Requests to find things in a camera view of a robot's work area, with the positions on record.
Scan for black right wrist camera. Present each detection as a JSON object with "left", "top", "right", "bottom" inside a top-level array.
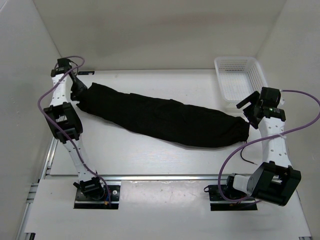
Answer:
[{"left": 259, "top": 87, "right": 281, "bottom": 108}]

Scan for black label sticker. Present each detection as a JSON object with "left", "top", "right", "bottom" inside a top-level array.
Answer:
[{"left": 78, "top": 71, "right": 95, "bottom": 76}]

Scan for black trousers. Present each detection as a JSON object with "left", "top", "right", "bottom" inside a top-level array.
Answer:
[{"left": 76, "top": 83, "right": 250, "bottom": 149}]

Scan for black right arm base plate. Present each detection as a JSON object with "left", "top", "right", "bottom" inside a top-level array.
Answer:
[{"left": 203, "top": 184, "right": 258, "bottom": 212}]

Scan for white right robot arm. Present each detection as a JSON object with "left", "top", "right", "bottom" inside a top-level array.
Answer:
[{"left": 224, "top": 87, "right": 301, "bottom": 206}]

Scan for aluminium front rail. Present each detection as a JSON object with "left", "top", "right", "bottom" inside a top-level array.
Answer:
[{"left": 32, "top": 174, "right": 218, "bottom": 185}]

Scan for white perforated plastic basket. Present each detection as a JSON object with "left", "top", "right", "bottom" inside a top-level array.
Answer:
[{"left": 214, "top": 56, "right": 268, "bottom": 113}]

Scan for aluminium rail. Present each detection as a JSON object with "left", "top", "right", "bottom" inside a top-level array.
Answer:
[
  {"left": 32, "top": 174, "right": 218, "bottom": 185},
  {"left": 37, "top": 72, "right": 77, "bottom": 181}
]

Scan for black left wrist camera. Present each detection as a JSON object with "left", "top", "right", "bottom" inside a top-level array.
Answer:
[{"left": 50, "top": 58, "right": 72, "bottom": 78}]

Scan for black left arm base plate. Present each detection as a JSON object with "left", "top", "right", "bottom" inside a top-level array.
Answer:
[{"left": 73, "top": 184, "right": 121, "bottom": 210}]

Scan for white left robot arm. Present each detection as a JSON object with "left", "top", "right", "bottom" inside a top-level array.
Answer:
[{"left": 43, "top": 66, "right": 108, "bottom": 201}]

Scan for aluminium left side rail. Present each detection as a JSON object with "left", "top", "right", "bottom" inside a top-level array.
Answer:
[{"left": 37, "top": 72, "right": 77, "bottom": 181}]

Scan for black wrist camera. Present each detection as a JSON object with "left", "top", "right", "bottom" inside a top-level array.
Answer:
[
  {"left": 259, "top": 87, "right": 281, "bottom": 108},
  {"left": 50, "top": 58, "right": 72, "bottom": 78}
]

